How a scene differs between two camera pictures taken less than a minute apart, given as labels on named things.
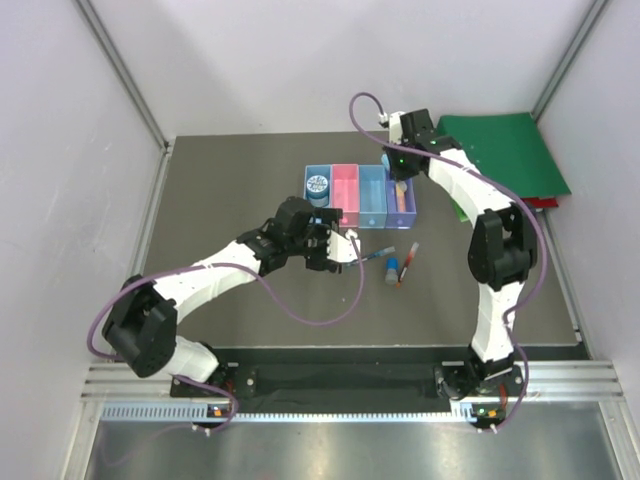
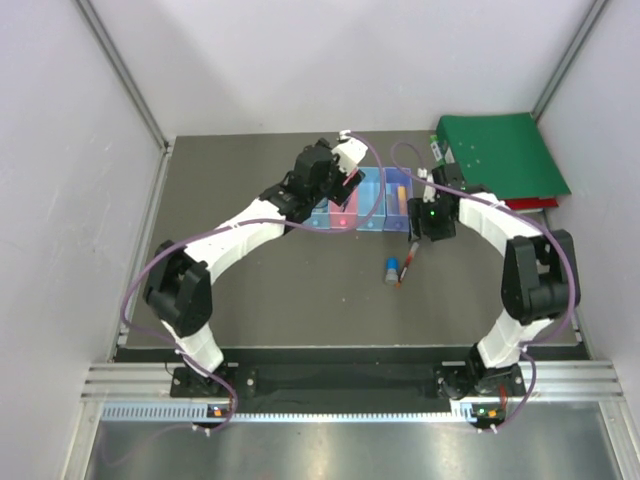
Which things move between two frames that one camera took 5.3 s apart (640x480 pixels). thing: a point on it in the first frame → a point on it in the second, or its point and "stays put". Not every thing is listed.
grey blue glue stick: [391, 274] stays put
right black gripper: [396, 172] → [416, 211]
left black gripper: [329, 220] → [345, 184]
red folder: [537, 202] stays put
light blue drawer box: [372, 196] stays put
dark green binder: [508, 150] stays put
